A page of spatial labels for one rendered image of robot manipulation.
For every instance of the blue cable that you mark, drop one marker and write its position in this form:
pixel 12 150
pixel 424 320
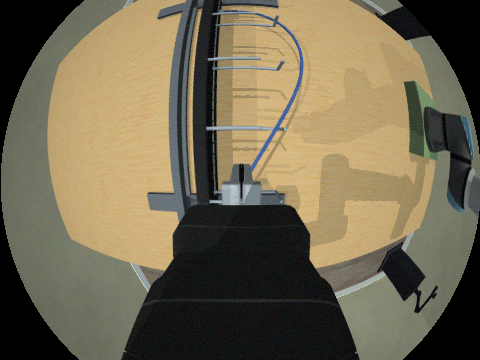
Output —
pixel 291 100

